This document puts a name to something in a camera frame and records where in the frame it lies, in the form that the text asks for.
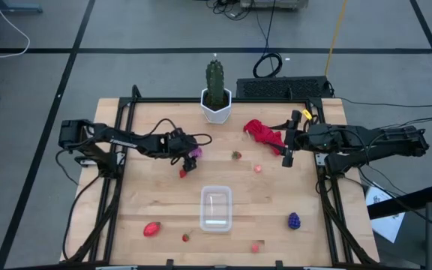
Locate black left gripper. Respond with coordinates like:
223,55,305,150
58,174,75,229
161,127,199,173

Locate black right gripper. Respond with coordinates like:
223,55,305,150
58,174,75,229
281,109,317,169

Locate large red toy strawberry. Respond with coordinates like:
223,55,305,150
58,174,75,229
142,221,162,238

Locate purple toy grape bunch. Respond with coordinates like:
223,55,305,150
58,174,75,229
287,211,302,230

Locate clear plastic tupperware container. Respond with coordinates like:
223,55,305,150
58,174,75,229
199,184,233,233

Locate red cloth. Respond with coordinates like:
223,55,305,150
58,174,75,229
243,118,287,157

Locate white hexagonal plant pot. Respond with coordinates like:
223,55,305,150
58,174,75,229
199,88,233,125

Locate green cactus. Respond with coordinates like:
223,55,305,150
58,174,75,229
205,58,226,107

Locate white paper sheet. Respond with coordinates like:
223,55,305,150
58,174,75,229
364,182,407,244

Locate gray device box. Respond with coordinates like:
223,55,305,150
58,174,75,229
240,0,309,9

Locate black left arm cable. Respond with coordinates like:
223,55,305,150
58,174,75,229
144,118,213,148

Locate black aluminium table frame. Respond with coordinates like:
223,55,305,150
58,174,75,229
60,85,380,270

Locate coiled black cable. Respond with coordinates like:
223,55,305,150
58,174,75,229
252,52,284,79

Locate black floor cable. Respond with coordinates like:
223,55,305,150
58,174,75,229
335,95,432,110

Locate black hanging cable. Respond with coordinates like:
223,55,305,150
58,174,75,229
255,0,278,57

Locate yellow hanging cable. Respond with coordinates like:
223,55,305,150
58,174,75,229
324,0,349,77

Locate tangled black cables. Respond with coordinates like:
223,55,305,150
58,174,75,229
206,0,253,21

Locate white cable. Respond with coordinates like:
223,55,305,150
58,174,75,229
0,0,32,59

